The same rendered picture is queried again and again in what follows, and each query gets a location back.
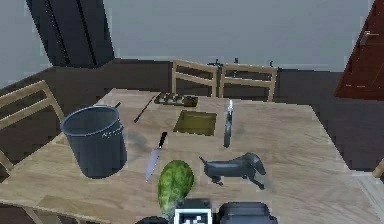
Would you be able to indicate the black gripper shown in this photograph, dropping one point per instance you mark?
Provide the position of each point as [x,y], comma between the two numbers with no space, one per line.
[154,220]

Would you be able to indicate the green lettuce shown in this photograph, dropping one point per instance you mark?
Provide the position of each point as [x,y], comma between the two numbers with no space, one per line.
[175,185]

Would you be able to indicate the grey dog statue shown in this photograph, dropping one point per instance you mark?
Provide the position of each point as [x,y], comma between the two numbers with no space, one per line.
[233,168]

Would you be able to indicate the dark grey pot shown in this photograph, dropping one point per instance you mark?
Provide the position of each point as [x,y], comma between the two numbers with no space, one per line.
[95,143]

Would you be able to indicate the thin black stick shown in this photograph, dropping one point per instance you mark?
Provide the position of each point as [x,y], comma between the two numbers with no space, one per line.
[144,109]

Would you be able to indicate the dark tray with items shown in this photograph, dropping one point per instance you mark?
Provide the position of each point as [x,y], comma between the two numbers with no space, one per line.
[176,99]

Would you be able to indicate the light wooden chair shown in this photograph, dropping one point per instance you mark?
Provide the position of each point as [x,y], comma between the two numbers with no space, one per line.
[23,106]
[248,80]
[195,78]
[378,169]

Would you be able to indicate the light wooden table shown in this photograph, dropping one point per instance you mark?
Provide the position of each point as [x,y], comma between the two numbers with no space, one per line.
[293,166]

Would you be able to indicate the red brown room door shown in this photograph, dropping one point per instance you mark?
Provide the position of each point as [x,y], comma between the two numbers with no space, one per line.
[363,56]

